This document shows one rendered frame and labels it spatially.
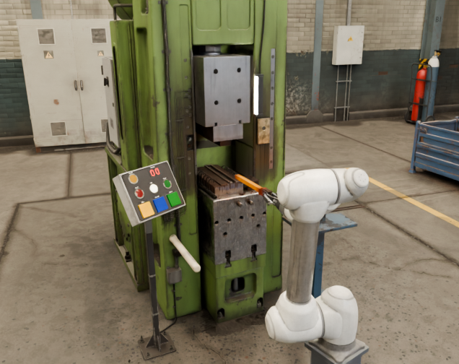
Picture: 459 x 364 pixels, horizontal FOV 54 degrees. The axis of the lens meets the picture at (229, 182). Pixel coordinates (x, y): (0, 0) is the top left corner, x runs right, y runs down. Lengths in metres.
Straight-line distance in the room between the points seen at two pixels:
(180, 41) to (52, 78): 5.33
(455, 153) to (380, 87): 4.64
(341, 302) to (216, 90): 1.41
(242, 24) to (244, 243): 1.38
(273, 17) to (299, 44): 6.50
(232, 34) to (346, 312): 1.74
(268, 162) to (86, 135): 5.30
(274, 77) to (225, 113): 0.48
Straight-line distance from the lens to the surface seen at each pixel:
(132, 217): 2.44
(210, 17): 2.82
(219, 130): 2.73
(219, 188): 2.84
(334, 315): 1.96
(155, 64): 2.70
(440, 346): 3.31
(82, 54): 7.87
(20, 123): 8.72
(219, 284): 3.06
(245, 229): 2.95
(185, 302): 3.27
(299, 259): 1.73
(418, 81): 10.02
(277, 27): 3.02
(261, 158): 3.08
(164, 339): 3.08
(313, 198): 1.58
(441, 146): 6.37
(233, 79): 2.73
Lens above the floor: 1.91
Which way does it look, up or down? 19 degrees down
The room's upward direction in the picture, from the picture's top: 1 degrees counter-clockwise
